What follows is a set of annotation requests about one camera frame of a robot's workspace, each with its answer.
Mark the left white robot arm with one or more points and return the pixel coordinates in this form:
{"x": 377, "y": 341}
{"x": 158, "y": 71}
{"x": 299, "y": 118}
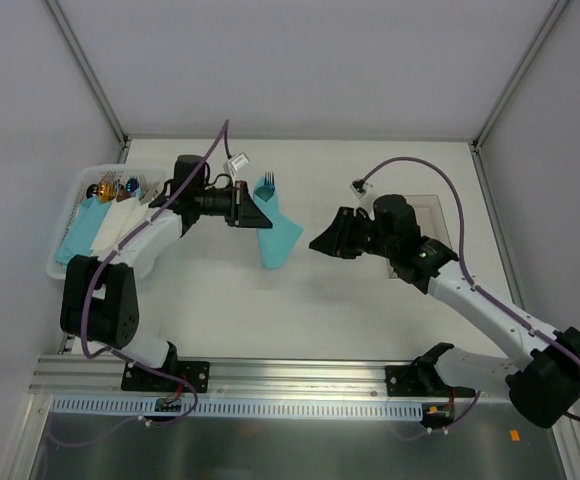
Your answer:
{"x": 100, "y": 303}

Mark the white cable duct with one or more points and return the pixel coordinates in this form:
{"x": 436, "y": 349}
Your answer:
{"x": 400, "y": 411}

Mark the blue paper napkin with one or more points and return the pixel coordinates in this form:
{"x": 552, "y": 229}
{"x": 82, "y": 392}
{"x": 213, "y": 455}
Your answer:
{"x": 276, "y": 243}

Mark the white plastic basket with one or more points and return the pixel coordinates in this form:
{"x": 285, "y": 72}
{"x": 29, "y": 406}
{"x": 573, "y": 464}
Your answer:
{"x": 76, "y": 194}

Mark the gold utensil in basket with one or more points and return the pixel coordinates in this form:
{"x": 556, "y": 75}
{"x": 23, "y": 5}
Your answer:
{"x": 106, "y": 190}

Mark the right black mount plate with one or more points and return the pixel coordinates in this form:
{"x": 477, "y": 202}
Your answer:
{"x": 400, "y": 382}

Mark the white napkin in basket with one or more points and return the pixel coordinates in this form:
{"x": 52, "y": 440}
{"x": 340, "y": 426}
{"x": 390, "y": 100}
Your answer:
{"x": 120, "y": 219}

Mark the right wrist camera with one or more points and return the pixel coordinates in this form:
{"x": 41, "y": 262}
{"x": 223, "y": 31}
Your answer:
{"x": 395, "y": 218}

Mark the teal spoon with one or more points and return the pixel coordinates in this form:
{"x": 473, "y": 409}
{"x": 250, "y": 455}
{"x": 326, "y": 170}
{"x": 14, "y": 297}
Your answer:
{"x": 264, "y": 193}

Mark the black mount plate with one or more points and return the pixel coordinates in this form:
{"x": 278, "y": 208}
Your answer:
{"x": 196, "y": 373}
{"x": 400, "y": 382}

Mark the aluminium rail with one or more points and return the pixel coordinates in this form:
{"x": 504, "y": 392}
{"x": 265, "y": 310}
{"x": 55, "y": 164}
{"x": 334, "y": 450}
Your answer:
{"x": 270, "y": 378}

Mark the stacked blue napkins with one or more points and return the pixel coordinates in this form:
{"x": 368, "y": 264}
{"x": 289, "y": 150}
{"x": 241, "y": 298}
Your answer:
{"x": 81, "y": 233}

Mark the left black mount plate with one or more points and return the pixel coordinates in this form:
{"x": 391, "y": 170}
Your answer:
{"x": 196, "y": 373}

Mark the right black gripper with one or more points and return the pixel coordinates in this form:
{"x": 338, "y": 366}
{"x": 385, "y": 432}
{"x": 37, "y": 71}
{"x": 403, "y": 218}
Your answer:
{"x": 346, "y": 232}

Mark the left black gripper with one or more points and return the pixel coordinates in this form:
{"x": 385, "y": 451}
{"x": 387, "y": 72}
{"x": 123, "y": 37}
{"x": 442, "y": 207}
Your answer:
{"x": 240, "y": 203}

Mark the clear plastic container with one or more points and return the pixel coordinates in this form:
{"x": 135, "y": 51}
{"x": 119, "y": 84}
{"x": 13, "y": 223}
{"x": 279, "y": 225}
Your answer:
{"x": 435, "y": 220}

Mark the orange tape piece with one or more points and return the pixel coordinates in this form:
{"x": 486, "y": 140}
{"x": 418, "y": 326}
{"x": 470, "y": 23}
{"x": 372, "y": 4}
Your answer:
{"x": 515, "y": 436}

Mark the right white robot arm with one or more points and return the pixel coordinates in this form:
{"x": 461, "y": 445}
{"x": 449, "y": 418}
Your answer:
{"x": 539, "y": 370}

